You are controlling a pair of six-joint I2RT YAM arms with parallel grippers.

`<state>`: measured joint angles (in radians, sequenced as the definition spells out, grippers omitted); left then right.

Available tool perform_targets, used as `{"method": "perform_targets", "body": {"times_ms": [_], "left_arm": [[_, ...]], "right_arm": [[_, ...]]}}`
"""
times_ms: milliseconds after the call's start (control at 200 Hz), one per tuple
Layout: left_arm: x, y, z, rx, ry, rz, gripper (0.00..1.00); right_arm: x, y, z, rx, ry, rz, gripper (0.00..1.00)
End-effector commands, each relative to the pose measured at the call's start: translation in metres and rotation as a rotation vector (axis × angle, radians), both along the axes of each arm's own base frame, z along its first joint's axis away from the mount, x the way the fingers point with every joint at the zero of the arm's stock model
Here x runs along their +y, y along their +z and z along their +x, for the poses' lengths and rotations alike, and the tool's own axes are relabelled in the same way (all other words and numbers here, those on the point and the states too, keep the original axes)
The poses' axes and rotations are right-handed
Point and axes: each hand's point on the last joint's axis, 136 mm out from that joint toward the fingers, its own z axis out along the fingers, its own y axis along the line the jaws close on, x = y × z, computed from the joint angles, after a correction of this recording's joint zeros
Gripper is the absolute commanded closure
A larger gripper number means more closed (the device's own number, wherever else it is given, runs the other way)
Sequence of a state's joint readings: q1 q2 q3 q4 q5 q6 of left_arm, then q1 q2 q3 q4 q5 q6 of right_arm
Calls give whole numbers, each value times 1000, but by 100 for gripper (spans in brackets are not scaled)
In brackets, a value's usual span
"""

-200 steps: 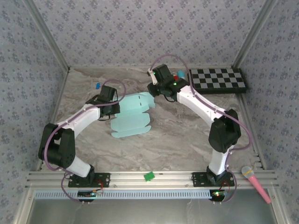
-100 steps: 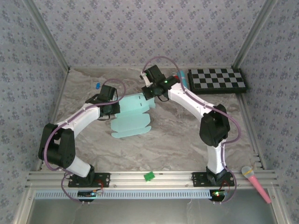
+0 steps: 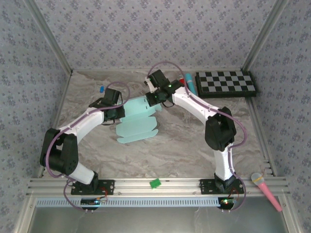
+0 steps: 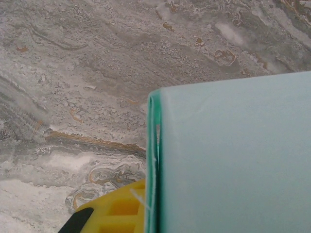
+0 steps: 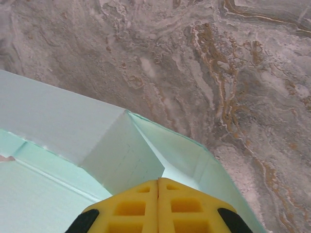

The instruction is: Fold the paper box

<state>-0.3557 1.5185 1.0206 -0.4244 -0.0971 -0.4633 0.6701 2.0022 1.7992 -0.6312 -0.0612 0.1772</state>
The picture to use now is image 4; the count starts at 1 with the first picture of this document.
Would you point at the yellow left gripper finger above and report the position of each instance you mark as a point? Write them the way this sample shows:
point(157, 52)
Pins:
point(104, 206)

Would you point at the light teal paper box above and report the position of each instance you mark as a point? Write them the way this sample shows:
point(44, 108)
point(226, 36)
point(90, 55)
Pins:
point(230, 157)

